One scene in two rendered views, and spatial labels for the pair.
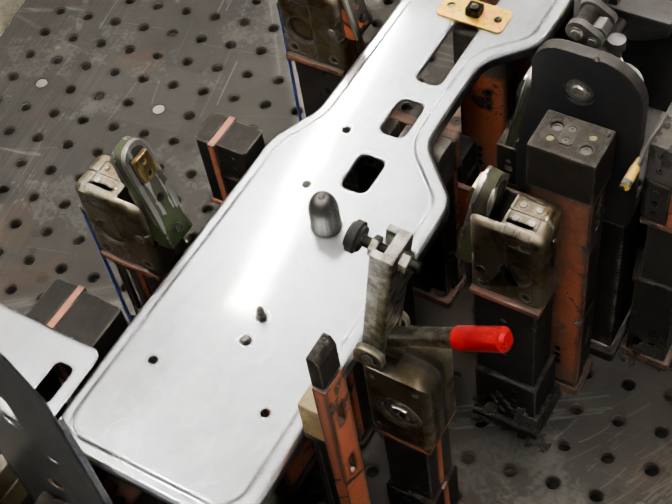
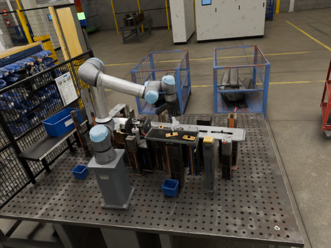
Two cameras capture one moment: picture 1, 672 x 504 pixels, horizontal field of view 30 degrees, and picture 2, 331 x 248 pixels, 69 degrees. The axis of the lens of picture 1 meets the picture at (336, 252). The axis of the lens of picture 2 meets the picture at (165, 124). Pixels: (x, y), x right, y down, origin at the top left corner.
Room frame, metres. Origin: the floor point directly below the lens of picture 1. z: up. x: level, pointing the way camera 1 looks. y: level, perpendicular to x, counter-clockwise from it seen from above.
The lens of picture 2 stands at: (0.63, -1.99, 2.08)
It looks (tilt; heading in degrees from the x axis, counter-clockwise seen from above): 30 degrees down; 75
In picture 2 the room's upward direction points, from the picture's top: 8 degrees counter-clockwise
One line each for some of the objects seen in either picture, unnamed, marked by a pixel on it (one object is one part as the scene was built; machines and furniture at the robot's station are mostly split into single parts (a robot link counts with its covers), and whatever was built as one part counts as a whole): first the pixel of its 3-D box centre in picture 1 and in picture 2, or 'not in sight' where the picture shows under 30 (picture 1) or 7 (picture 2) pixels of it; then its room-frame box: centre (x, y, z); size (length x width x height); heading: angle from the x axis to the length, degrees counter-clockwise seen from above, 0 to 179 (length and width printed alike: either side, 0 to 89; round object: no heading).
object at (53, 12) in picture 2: not in sight; (80, 58); (0.44, 3.24, 1.00); 1.04 x 0.14 x 2.00; 60
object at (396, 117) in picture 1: (409, 208); not in sight; (0.92, -0.10, 0.84); 0.12 x 0.05 x 0.29; 51
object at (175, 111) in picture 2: not in sight; (173, 107); (1.07, -0.62, 1.37); 0.09 x 0.08 x 0.12; 166
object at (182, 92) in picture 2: not in sight; (165, 83); (1.84, 2.16, 0.47); 1.20 x 0.80 x 0.95; 59
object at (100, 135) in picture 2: not in sight; (100, 137); (0.56, -0.56, 1.27); 0.13 x 0.12 x 0.14; 69
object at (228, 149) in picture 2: not in sight; (226, 158); (1.42, -0.71, 0.88); 0.11 x 0.10 x 0.36; 51
